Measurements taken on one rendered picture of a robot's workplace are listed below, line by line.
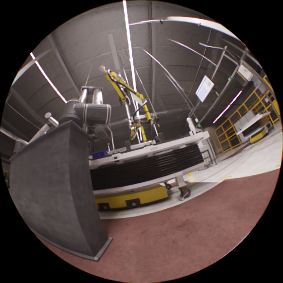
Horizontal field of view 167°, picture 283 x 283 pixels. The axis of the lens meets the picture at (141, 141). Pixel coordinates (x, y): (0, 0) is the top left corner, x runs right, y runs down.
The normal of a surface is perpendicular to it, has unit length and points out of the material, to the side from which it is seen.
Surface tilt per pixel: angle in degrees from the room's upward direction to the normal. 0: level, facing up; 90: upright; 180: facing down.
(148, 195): 90
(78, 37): 175
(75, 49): 175
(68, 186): 90
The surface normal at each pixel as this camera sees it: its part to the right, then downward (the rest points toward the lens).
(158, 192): -0.04, -0.36
